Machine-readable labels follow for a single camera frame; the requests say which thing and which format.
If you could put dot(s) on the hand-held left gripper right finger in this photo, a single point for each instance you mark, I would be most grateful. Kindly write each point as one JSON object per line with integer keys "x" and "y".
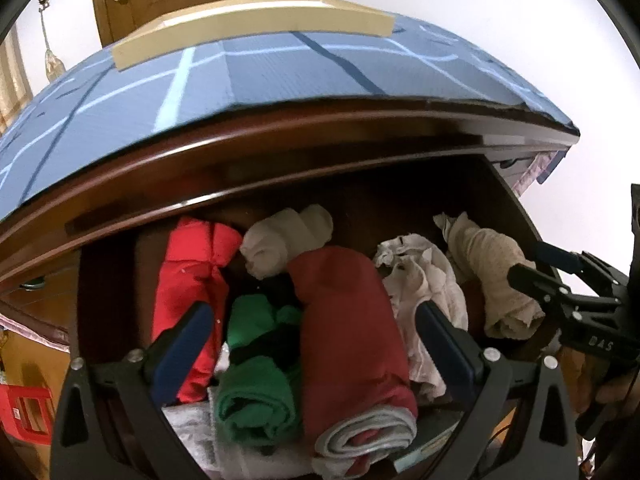
{"x": 442, "y": 345}

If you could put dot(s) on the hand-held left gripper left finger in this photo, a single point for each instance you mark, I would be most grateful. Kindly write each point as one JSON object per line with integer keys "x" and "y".
{"x": 185, "y": 347}

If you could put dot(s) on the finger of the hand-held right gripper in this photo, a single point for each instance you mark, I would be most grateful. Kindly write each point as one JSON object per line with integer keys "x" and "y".
{"x": 557, "y": 256}
{"x": 530, "y": 282}

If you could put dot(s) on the bright red underwear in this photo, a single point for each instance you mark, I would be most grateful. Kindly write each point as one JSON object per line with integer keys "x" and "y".
{"x": 185, "y": 280}

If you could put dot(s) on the green underwear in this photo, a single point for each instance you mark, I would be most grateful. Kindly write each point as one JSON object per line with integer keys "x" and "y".
{"x": 255, "y": 395}

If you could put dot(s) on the white printed underwear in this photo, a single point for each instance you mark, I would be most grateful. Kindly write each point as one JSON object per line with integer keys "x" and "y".
{"x": 192, "y": 435}

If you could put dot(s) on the dark red underwear grey waistband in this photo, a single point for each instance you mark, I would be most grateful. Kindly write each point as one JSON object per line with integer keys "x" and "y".
{"x": 350, "y": 335}

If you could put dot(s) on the dark wooden drawer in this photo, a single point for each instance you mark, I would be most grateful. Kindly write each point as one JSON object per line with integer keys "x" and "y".
{"x": 380, "y": 195}

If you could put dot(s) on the person's right hand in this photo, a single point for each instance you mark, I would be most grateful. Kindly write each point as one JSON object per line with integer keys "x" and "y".
{"x": 621, "y": 391}

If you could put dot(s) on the red plastic stool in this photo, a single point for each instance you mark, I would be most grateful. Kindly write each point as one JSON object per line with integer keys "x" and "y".
{"x": 30, "y": 405}

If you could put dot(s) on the blue plaid cloth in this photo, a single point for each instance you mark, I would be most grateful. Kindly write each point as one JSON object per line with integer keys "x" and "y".
{"x": 280, "y": 70}

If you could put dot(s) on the glass bottle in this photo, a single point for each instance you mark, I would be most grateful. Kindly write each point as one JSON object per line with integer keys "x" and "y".
{"x": 54, "y": 62}

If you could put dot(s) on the beige patterned curtain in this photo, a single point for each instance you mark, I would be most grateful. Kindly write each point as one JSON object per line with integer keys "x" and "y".
{"x": 12, "y": 85}

